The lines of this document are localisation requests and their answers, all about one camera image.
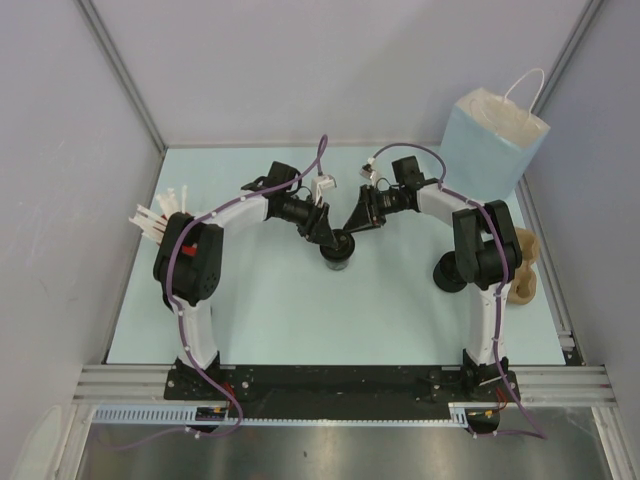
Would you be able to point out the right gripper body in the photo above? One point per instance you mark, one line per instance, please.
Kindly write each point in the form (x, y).
(380, 205)

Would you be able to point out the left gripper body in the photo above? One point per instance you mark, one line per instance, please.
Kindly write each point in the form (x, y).
(310, 228)

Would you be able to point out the black cup lid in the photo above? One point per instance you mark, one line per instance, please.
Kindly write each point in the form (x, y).
(342, 250)

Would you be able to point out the single black coffee cup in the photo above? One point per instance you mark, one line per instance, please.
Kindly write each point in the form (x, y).
(336, 266)

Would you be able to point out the light blue paper bag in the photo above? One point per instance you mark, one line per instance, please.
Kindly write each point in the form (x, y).
(491, 138)

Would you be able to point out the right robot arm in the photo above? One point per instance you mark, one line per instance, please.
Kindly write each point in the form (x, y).
(485, 257)

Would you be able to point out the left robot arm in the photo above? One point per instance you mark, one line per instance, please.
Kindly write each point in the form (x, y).
(189, 260)

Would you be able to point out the brown cardboard cup carrier stack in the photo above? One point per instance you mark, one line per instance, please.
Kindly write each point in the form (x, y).
(524, 285)

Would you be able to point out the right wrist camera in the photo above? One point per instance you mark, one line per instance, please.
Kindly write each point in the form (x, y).
(369, 171)

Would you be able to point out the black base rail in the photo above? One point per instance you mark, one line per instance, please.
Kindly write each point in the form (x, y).
(351, 392)

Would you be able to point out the white cable duct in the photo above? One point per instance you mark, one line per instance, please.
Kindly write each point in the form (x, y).
(454, 416)

